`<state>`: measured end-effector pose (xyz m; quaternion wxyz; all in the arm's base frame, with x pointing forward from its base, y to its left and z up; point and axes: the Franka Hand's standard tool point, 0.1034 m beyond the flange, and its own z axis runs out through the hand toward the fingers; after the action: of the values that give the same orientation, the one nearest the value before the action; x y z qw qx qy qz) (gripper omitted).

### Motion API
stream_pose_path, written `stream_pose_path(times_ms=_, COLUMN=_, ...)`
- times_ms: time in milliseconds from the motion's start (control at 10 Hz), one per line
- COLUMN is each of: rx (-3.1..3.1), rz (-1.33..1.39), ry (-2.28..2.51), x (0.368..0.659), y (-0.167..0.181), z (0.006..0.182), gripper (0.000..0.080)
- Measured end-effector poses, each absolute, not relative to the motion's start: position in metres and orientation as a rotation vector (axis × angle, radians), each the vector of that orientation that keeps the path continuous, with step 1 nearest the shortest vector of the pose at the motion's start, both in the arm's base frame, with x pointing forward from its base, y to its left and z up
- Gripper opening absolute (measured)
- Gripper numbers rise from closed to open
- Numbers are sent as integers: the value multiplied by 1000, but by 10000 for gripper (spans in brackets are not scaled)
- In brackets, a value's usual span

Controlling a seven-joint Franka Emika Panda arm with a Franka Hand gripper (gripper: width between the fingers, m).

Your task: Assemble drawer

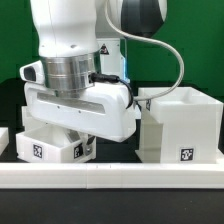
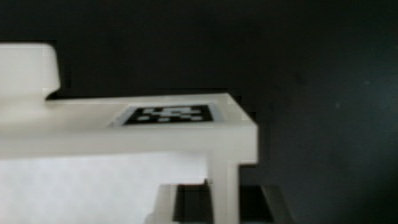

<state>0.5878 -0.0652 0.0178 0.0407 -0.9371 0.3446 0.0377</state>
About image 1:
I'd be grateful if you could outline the white drawer box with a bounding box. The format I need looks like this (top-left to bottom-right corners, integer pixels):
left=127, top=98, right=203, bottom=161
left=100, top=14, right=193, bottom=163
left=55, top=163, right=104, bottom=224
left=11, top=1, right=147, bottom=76
left=16, top=124, right=96, bottom=163
left=22, top=106, right=36, bottom=130

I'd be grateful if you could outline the grey camera cable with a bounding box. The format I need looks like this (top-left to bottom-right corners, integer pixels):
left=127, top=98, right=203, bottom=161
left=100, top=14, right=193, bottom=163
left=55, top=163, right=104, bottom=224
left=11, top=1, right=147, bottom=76
left=104, top=0, right=185, bottom=103

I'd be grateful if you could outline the white drawer cabinet frame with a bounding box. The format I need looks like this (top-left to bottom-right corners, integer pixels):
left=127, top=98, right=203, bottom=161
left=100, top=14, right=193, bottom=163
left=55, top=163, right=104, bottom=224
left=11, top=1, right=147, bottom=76
left=136, top=87, right=223, bottom=164

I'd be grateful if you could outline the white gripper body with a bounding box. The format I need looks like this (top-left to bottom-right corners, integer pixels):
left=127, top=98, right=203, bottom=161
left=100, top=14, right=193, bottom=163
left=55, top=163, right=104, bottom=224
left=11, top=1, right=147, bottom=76
left=19, top=61, right=136, bottom=142

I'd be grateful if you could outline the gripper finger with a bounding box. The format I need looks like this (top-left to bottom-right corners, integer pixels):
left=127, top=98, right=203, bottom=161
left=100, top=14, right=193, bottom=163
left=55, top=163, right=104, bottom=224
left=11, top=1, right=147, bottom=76
left=79, top=133, right=96, bottom=155

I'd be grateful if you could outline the white left fence rail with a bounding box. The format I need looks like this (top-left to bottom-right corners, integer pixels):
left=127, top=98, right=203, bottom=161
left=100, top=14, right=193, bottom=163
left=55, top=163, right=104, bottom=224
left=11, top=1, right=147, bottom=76
left=0, top=127, right=9, bottom=155

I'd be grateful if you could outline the white front fence rail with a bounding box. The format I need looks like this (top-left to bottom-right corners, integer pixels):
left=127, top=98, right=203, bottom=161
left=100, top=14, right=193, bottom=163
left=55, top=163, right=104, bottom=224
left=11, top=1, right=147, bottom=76
left=0, top=163, right=224, bottom=189

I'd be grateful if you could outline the white rear drawer box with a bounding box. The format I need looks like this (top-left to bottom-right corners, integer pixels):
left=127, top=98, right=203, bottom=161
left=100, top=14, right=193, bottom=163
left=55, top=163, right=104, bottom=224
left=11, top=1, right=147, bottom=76
left=22, top=106, right=36, bottom=130

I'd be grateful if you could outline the white fence rail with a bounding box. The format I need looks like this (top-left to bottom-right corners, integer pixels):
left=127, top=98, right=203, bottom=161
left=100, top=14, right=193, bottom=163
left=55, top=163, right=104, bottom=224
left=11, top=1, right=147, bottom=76
left=0, top=163, right=224, bottom=189
left=0, top=127, right=9, bottom=155

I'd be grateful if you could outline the white front drawer box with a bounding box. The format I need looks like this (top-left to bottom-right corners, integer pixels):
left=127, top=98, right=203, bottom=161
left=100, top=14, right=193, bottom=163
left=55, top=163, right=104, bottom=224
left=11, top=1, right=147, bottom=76
left=16, top=124, right=96, bottom=163

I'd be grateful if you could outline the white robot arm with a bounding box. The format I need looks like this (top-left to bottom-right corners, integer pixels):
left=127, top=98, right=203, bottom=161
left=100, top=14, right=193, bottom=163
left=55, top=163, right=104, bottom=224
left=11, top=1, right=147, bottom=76
left=20, top=0, right=167, bottom=155

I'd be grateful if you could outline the black cable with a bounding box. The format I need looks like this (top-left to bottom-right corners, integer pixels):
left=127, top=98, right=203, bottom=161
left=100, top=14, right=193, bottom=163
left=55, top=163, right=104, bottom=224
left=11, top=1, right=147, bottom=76
left=89, top=72, right=135, bottom=109

